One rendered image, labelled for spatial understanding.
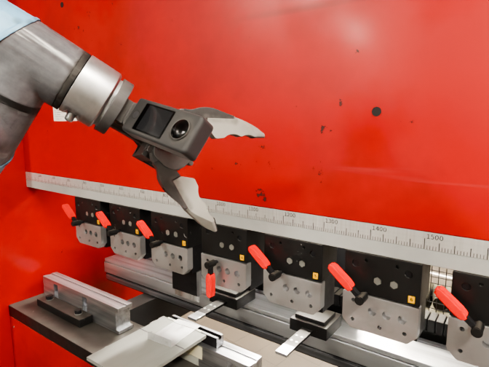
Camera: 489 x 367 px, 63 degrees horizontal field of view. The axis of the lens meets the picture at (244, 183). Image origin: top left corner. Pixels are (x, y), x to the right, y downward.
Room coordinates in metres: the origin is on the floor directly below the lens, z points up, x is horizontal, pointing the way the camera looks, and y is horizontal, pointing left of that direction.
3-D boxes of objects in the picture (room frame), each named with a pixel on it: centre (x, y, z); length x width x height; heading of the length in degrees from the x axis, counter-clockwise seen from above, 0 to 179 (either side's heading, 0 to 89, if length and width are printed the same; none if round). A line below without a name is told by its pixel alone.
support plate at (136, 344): (1.00, 0.26, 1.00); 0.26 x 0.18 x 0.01; 144
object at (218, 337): (1.10, 0.15, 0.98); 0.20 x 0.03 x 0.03; 54
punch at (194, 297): (1.12, 0.17, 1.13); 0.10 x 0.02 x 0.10; 54
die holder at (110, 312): (1.44, 0.62, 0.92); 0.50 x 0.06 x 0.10; 54
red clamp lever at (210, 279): (0.98, 0.08, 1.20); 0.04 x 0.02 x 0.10; 144
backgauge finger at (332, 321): (1.06, -0.17, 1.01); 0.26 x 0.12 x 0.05; 144
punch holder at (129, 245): (1.25, 0.36, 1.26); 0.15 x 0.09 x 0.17; 54
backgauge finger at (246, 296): (1.25, 0.09, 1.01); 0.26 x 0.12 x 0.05; 144
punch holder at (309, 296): (0.90, -0.13, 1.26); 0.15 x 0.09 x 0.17; 54
